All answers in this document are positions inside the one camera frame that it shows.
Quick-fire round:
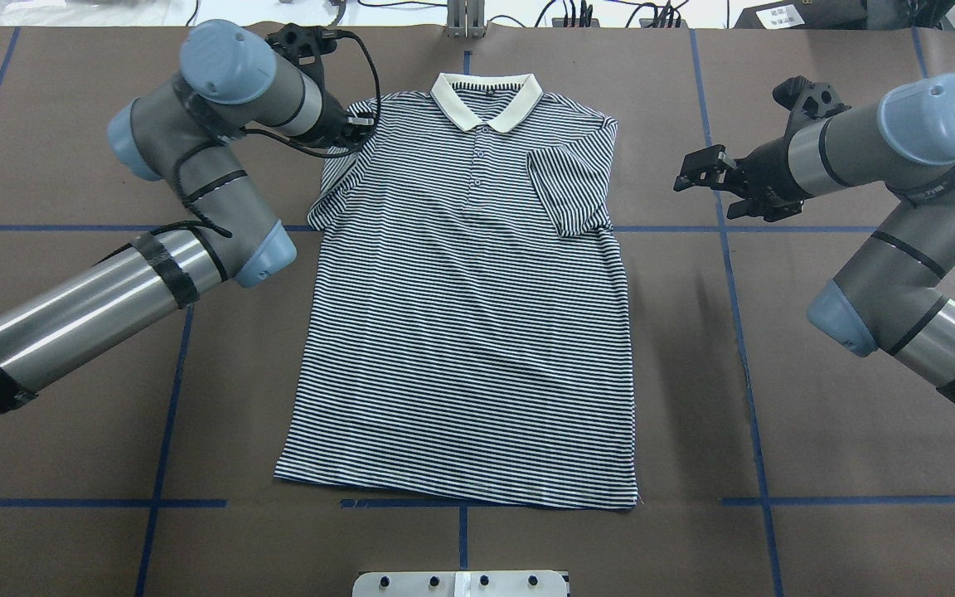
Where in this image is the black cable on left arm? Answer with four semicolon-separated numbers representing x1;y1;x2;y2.
171;30;382;241

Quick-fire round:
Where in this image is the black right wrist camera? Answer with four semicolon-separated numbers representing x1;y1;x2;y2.
772;75;851;126

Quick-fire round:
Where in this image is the striped polo shirt cream collar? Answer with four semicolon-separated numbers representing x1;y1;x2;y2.
274;73;639;510

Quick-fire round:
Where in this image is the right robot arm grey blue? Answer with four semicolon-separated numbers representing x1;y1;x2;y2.
673;73;955;405

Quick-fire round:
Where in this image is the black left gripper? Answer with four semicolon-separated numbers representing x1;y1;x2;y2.
312;90;376;153

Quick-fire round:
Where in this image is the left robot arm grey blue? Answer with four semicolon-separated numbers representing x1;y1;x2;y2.
0;20;379;415

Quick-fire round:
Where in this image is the white pedestal base plate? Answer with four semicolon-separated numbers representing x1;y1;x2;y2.
351;570;571;596

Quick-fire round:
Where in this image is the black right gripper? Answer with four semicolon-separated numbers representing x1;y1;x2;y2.
673;138;810;222

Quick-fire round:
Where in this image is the aluminium frame post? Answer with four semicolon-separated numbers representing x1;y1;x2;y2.
446;0;487;39

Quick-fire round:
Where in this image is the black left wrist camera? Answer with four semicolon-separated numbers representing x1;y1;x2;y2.
264;23;337;80

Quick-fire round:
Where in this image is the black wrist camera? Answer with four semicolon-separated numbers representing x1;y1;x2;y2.
772;75;851;126
264;23;337;80

